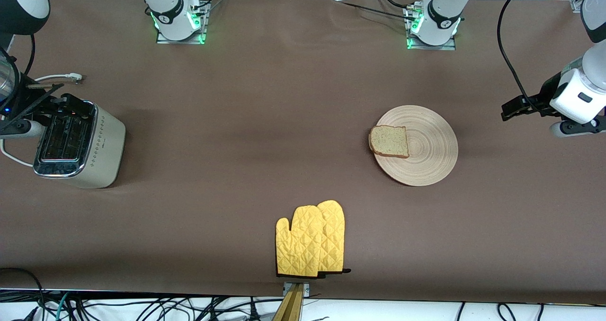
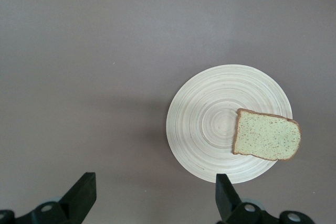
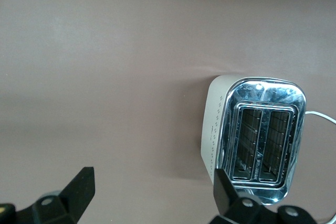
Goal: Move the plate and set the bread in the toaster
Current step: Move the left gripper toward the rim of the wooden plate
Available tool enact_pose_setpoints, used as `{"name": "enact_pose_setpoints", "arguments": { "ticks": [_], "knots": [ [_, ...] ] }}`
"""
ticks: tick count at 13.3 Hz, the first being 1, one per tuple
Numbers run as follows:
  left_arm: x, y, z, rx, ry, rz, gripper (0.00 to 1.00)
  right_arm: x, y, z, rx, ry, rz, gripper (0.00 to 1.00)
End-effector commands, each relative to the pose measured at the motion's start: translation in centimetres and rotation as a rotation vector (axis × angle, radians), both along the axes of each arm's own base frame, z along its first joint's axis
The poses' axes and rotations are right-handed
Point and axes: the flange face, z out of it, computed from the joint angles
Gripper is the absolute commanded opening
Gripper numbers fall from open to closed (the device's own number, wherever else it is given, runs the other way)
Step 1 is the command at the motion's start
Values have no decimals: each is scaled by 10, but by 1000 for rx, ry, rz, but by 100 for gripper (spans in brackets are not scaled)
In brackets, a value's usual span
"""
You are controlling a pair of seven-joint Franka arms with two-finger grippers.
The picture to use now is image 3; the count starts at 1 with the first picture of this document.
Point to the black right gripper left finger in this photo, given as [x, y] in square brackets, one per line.
[78, 192]

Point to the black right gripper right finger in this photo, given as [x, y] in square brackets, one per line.
[225, 195]

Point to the brown table cover sheet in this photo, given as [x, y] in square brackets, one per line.
[105, 77]

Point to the cream and chrome two-slot toaster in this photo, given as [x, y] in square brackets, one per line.
[262, 98]

